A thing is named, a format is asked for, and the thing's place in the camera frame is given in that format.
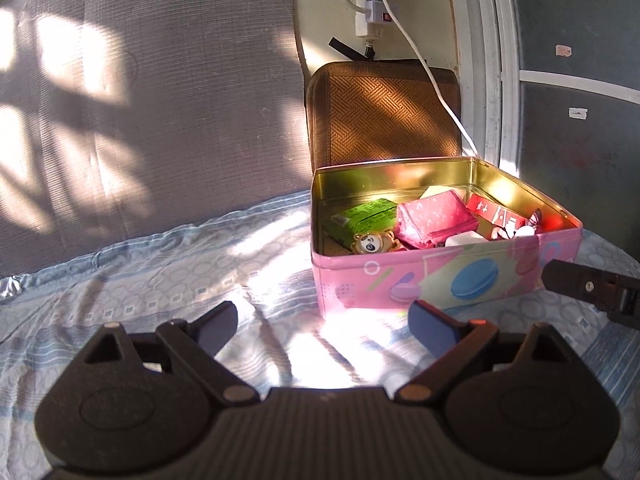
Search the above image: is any gold bear keychain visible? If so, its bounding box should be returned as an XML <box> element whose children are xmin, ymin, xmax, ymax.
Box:
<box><xmin>350</xmin><ymin>231</ymin><xmax>401</xmax><ymax>255</ymax></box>

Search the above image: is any magenta cardboard box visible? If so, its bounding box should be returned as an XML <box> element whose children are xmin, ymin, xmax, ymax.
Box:
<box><xmin>394</xmin><ymin>191</ymin><xmax>478</xmax><ymax>249</ymax></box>

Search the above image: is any small red box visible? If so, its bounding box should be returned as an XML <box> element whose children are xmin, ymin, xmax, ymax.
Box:
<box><xmin>466</xmin><ymin>193</ymin><xmax>527</xmax><ymax>232</ymax></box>

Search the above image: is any green snack packet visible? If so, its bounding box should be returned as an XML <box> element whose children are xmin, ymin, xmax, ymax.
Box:
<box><xmin>322</xmin><ymin>198</ymin><xmax>398</xmax><ymax>248</ymax></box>

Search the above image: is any red toy figure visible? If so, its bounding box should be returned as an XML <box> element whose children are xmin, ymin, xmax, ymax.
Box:
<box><xmin>490</xmin><ymin>209</ymin><xmax>542</xmax><ymax>240</ymax></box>

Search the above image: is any brown cardboard box pink cross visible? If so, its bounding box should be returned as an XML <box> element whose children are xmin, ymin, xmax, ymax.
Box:
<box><xmin>412</xmin><ymin>186</ymin><xmax>487</xmax><ymax>248</ymax></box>

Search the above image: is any pink tin box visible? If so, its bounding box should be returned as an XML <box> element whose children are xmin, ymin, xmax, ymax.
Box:
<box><xmin>311</xmin><ymin>157</ymin><xmax>582</xmax><ymax>316</ymax></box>

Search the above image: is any brown woven cushion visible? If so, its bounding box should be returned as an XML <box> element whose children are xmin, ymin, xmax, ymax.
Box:
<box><xmin>305</xmin><ymin>60</ymin><xmax>462</xmax><ymax>169</ymax></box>

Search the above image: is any grey sofa backrest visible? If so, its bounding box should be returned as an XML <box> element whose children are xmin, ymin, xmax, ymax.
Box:
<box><xmin>1</xmin><ymin>0</ymin><xmax>311</xmax><ymax>276</ymax></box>

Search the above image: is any white power strip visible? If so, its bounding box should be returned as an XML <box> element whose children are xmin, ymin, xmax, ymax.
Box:
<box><xmin>355</xmin><ymin>0</ymin><xmax>393</xmax><ymax>41</ymax></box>

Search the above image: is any white door frame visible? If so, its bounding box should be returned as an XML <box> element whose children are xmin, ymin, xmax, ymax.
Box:
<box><xmin>451</xmin><ymin>0</ymin><xmax>521</xmax><ymax>176</ymax></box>

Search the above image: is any white charger cable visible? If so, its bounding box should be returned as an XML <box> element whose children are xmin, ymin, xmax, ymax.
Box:
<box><xmin>369</xmin><ymin>0</ymin><xmax>482</xmax><ymax>158</ymax></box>

